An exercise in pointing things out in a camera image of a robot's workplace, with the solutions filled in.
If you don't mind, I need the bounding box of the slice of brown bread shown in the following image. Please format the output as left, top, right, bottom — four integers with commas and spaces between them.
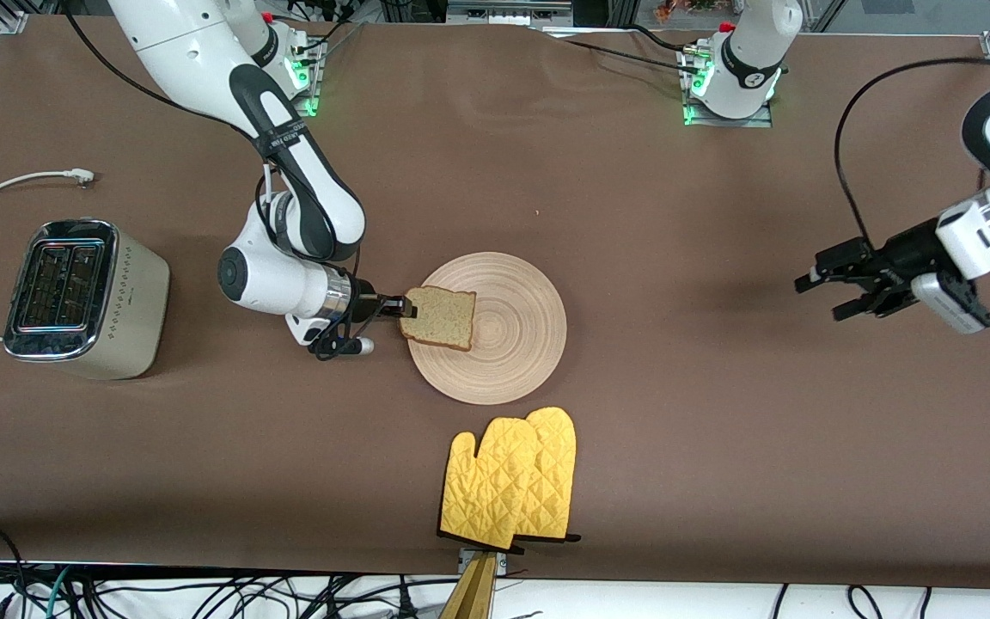
399, 286, 477, 352

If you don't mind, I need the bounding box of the round wooden plate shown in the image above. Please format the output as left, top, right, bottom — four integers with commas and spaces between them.
409, 251, 567, 406

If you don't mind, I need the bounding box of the cream and chrome toaster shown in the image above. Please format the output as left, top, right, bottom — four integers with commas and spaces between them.
3, 218, 171, 381

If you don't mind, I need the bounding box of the yellow quilted oven mitt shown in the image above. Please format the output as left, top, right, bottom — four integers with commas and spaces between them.
437, 417, 541, 551
516, 407, 582, 544

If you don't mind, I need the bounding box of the brown table cover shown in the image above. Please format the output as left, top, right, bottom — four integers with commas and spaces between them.
0, 13, 990, 590

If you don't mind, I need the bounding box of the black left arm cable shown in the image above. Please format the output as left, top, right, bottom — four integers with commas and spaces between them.
834, 56, 990, 254

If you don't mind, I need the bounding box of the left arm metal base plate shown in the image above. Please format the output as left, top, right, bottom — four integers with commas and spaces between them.
682, 47, 775, 128

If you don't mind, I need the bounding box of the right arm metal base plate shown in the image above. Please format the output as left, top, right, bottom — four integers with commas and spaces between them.
284, 34, 326, 118

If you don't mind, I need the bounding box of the small metal bracket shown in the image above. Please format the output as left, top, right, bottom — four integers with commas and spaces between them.
458, 547, 509, 577

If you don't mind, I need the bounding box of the black cable to base plate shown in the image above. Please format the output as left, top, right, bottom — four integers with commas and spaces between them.
529, 24, 702, 74

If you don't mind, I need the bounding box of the teal cable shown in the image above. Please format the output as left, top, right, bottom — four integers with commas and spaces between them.
46, 566, 73, 619

